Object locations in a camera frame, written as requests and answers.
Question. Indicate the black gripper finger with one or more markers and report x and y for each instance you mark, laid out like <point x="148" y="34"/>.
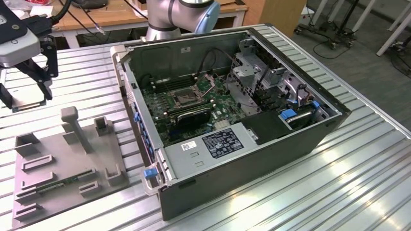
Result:
<point x="51" y="62"/>
<point x="4" y="95"/>

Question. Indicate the silver CPU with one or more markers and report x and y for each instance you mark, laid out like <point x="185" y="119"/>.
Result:
<point x="28" y="105"/>

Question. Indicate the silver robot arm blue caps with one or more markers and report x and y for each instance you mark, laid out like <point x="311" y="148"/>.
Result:
<point x="160" y="19"/>

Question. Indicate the black RAM slot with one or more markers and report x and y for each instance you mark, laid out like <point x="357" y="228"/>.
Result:
<point x="176" y="89"/>
<point x="173" y="83"/>
<point x="172" y="80"/>
<point x="175" y="86"/>
<point x="185" y="108"/>

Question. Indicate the CPU socket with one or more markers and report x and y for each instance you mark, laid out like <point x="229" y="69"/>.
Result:
<point x="185" y="98"/>

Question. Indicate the white labelled box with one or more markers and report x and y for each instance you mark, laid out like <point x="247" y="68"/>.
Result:
<point x="41" y="9"/>

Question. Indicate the red patterned packet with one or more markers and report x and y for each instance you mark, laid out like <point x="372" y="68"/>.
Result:
<point x="40" y="2"/>

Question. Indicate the black round monitor base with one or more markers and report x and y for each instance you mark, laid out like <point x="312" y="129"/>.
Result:
<point x="92" y="3"/>

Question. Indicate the wooden desk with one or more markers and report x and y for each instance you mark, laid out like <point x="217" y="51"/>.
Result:
<point x="128" y="16"/>

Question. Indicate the grey parts rack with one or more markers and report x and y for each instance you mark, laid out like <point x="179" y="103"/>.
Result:
<point x="64" y="163"/>

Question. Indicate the thin metal locking lever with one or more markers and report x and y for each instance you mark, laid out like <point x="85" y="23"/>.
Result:
<point x="165" y="87"/>

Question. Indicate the green RAM stick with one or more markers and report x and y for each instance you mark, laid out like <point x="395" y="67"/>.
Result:
<point x="64" y="181"/>

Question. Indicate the black graphics card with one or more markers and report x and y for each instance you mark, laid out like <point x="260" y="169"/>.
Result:
<point x="192" y="119"/>

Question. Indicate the green motherboard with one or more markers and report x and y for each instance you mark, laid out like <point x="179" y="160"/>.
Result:
<point x="221" y="96"/>

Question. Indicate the blue case release latch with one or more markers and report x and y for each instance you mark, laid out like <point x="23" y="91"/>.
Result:
<point x="148" y="174"/>

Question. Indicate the silver power supply unit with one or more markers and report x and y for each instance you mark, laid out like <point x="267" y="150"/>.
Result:
<point x="189" y="163"/>

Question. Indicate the silver drive cage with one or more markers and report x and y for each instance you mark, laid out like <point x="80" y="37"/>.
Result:
<point x="244" y="72"/>

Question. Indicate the wooden cabinet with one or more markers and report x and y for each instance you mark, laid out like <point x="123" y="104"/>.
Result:
<point x="279" y="14"/>

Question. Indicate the black PC case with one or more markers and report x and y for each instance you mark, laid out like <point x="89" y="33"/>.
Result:
<point x="240" y="173"/>

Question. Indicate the blue drive latch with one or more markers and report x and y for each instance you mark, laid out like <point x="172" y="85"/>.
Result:
<point x="285" y="114"/>

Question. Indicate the small blue clip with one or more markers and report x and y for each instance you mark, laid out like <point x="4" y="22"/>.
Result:
<point x="313" y="105"/>

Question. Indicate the black wheeled stand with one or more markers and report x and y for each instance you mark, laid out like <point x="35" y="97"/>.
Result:
<point x="344" y="24"/>

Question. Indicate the white table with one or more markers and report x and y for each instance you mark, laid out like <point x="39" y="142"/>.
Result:
<point x="381" y="51"/>

